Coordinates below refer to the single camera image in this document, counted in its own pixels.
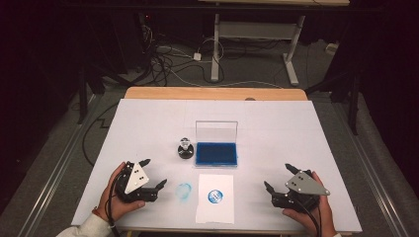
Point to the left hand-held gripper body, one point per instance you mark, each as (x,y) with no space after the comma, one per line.
(136,181)

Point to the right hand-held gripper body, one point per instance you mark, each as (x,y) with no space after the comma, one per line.
(306,184)

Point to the black round stamp cap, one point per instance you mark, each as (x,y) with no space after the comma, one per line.
(185,154)

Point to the blue ink pad clear case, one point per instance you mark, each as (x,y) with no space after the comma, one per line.
(216,154)

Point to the person's left hand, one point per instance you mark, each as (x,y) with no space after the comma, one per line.
(110,202)

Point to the person's right hand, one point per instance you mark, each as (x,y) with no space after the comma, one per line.
(324,220)

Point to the small clear plastic piece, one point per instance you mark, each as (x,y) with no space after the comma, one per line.
(183,191)

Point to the large white table cover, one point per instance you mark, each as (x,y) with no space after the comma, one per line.
(131,131)

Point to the small white paper sheet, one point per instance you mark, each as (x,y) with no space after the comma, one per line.
(225,182)

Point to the black stand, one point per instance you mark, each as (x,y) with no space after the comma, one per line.
(82,98)
(354,108)

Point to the white power adapter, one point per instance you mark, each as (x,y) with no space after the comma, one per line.
(197,56)

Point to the black equipment rack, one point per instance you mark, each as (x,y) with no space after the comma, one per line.
(131,39)

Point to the white power strip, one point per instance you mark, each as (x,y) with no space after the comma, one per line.
(332,48)

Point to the white-framed desk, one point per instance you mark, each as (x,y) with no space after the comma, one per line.
(257,30)

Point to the metal floor rail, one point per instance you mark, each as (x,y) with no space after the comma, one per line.
(372,184)
(56,184)

